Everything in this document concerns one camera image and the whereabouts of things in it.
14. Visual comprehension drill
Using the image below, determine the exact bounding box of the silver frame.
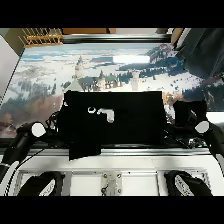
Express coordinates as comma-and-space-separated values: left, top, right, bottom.
0, 143, 224, 197

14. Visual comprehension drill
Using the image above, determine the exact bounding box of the black garment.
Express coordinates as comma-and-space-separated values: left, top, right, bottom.
58, 89, 168, 162

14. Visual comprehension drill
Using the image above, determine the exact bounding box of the dark grey garment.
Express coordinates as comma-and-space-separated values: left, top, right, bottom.
174, 27, 224, 81

